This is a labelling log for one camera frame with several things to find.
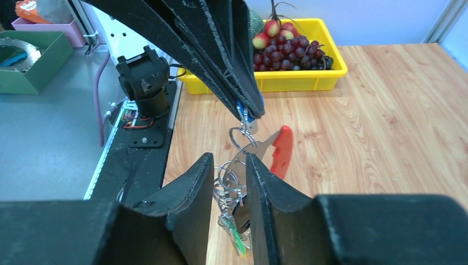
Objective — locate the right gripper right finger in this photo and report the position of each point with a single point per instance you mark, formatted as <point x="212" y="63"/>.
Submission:
<point x="288" y="227"/>

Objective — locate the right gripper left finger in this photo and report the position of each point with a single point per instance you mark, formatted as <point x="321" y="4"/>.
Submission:
<point x="169" y="227"/>

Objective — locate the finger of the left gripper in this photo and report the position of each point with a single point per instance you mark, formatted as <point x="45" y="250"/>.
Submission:
<point x="216" y="53"/>
<point x="153" y="20"/>

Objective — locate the keyring tool with keys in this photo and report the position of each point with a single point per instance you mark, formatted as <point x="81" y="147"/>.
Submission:
<point x="230" y="185"/>

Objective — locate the green melon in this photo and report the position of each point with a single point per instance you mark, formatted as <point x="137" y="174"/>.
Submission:
<point x="256" y="23"/>

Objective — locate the small red lychee cluster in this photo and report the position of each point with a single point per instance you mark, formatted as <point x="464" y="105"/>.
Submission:
<point x="276" y="26"/>

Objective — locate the dark grape bunch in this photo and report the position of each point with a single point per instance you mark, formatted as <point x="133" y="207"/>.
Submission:
<point x="296" y="54"/>

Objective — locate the pink tray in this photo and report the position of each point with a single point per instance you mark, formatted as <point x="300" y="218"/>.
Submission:
<point x="71" y="30"/>

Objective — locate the green box with saw blade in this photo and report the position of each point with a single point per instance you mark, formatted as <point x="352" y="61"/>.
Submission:
<point x="30" y="59"/>

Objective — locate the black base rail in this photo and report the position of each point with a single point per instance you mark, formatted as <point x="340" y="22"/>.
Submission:
<point x="131" y="174"/>

